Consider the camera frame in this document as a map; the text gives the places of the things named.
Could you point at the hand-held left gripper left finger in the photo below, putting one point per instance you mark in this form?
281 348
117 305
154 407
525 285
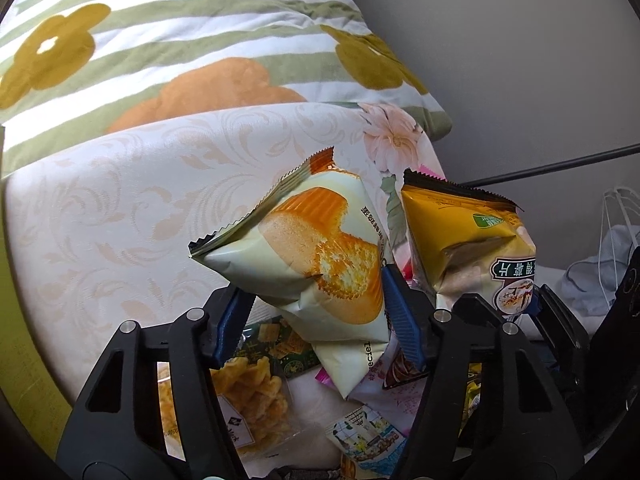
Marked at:
227 327

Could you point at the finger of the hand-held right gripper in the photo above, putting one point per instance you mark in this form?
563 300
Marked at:
475 305
560 325

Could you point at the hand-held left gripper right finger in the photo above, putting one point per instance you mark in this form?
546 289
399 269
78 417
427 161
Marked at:
400 320

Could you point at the mustard yellow snack packet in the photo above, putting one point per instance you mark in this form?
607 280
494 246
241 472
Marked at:
450 225

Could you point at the cream cake snack packet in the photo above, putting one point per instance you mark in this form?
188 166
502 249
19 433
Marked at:
310 240

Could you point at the light blue cloth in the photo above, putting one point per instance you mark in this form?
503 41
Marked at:
580 280

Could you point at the dark brown snack packet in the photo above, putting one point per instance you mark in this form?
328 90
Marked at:
400 372

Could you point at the green cracker packet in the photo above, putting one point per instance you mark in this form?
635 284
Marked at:
280 347

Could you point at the clear bag of yellow crisps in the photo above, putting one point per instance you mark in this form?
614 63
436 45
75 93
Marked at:
250 395

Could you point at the pale pink snack packet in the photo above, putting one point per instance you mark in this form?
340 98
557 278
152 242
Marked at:
385 402

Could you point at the bright yellow snack packet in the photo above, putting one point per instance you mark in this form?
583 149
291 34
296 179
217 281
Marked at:
470 395

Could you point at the blue white illustrated snack packet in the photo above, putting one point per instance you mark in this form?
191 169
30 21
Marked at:
365 435

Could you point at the cream patterned bed sheet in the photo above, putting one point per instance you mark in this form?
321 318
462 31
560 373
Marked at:
125 210

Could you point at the black rod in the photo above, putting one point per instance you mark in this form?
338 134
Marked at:
550 165

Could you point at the green striped flower blanket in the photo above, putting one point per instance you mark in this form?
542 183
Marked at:
200 35

